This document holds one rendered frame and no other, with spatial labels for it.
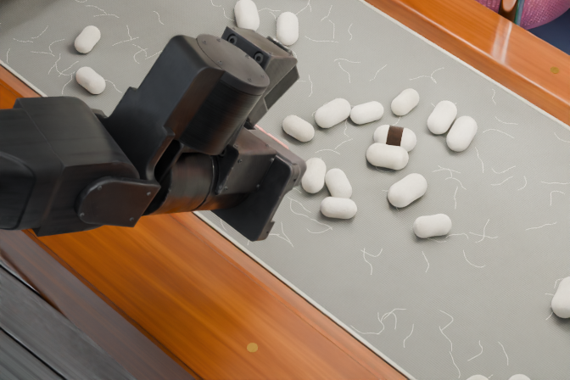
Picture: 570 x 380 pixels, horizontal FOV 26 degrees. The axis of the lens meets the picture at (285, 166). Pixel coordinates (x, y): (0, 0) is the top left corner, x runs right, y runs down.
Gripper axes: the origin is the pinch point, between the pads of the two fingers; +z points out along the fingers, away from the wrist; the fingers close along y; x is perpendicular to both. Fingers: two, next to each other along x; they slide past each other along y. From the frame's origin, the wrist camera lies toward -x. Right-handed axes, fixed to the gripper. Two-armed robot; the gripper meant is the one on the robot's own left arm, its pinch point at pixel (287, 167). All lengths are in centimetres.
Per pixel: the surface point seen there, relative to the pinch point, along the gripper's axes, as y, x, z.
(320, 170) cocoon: 0.8, 1.0, 7.6
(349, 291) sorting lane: -8.4, 6.8, 3.6
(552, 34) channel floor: -0.5, -15.6, 39.9
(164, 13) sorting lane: 26.3, -1.3, 13.2
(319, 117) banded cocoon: 5.1, -1.9, 11.3
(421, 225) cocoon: -9.3, 0.1, 8.7
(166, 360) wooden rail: -2.7, 15.6, -8.6
